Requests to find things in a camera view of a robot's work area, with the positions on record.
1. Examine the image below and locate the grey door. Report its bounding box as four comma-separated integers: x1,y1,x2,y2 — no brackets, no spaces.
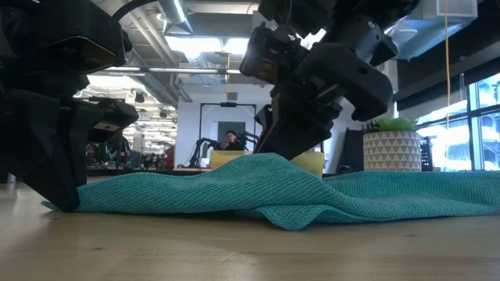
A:
216,120,247,151

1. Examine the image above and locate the black left camera cable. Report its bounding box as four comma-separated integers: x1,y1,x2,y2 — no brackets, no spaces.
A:
112,0,158,23

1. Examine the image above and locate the yellow hanging cable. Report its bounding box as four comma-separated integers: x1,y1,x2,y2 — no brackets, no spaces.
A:
445,0,452,130

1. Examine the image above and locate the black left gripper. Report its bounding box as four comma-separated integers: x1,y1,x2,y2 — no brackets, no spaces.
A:
0,58,141,214

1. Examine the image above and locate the person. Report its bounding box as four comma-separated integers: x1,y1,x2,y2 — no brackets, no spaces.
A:
219,130,246,152

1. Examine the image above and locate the black upright panel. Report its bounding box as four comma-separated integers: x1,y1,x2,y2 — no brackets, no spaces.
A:
336,127,366,176

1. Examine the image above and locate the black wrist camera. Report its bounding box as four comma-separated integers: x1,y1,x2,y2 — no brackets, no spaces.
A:
238,22,310,86
37,0,133,76

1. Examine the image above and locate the long ceiling tube light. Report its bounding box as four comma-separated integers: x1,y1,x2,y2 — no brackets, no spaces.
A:
88,66,243,76

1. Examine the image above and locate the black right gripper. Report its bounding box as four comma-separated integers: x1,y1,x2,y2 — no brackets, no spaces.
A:
254,41,395,162

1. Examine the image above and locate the silver smooth round duct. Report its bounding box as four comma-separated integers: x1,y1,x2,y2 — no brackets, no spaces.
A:
158,0,195,34

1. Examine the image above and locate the black slotted stand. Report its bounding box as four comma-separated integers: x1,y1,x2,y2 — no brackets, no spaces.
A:
420,136,434,173

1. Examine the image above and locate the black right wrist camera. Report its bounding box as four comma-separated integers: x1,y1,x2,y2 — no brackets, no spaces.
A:
238,22,310,86

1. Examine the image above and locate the succulent in white patterned pot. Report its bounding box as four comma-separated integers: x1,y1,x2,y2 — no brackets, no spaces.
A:
362,116,423,173

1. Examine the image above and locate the yellow plastic bin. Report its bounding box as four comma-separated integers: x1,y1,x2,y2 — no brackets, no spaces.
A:
209,149,326,180

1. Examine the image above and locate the silver ribbed ventilation duct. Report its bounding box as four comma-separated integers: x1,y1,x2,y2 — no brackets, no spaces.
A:
116,46,180,108

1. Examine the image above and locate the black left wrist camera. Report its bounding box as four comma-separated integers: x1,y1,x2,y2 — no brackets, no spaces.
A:
37,0,133,76

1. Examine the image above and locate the teal microfiber towel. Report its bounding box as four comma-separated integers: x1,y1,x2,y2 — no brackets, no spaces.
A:
41,152,500,232

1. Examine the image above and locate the black window frame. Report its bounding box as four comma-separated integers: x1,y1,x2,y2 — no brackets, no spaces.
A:
466,72,500,173

